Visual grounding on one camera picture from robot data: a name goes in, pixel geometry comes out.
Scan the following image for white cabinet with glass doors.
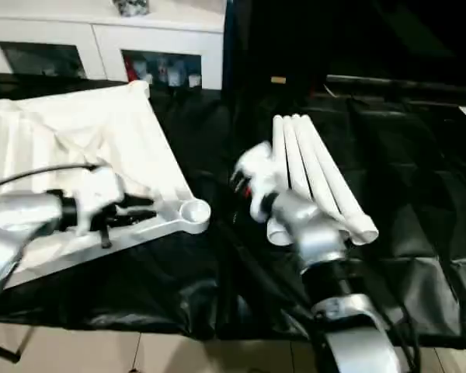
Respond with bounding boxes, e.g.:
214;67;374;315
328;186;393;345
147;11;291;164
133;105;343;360
0;0;224;90

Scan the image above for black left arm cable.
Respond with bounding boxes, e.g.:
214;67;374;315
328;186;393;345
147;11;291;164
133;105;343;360
0;162;99;192

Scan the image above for black mat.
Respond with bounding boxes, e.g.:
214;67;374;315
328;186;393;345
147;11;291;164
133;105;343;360
0;71;466;343

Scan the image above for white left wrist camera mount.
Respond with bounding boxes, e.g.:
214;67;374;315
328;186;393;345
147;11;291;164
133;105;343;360
73;165;125;236

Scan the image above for white plastic table leg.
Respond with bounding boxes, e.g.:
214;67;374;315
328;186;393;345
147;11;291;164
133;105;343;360
266;114;294;248
301;113;380;245
290;113;360;246
282;114;315;195

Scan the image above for black bar with red light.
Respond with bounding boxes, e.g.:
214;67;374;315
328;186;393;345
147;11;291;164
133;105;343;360
325;74;466;96

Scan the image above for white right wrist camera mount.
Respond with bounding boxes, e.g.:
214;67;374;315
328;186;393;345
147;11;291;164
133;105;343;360
235;141;280;222

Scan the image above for black metal table frame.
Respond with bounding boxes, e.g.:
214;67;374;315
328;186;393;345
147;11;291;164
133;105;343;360
0;329;28;361

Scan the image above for white plastic table top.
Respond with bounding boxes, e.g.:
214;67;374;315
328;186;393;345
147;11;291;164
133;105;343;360
0;79;212;291

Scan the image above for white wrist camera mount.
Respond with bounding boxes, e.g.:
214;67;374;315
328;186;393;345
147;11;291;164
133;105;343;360
73;165;125;236
235;141;280;222

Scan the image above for dark object on cabinet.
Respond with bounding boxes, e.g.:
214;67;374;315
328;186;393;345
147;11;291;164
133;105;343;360
116;0;151;16

